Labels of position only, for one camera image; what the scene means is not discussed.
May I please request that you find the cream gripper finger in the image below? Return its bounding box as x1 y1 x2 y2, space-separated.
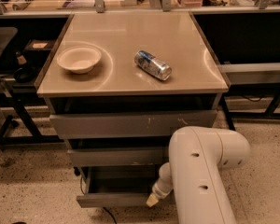
146 193 159 207

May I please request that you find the grey bottom drawer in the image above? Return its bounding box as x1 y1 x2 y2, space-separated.
77 165 159 208

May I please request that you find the grey drawer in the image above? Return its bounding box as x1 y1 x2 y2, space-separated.
49 110 217 139
77 165 159 208
67 147 168 167

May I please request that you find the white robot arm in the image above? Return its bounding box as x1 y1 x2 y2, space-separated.
147 126 250 224

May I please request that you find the grey middle drawer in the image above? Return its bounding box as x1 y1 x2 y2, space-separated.
67 147 168 167

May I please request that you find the grey top drawer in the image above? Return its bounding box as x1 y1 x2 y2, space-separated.
49 110 217 139

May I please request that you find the grey drawer cabinet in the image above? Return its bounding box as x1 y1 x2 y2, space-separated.
34 11 231 191

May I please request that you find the silver blue drink can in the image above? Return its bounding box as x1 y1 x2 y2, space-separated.
134 50 172 81

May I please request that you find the white paper bowl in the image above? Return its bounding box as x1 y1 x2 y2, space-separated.
57 46 102 75

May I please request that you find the black box with label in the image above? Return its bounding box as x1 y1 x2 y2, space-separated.
25 39 55 51

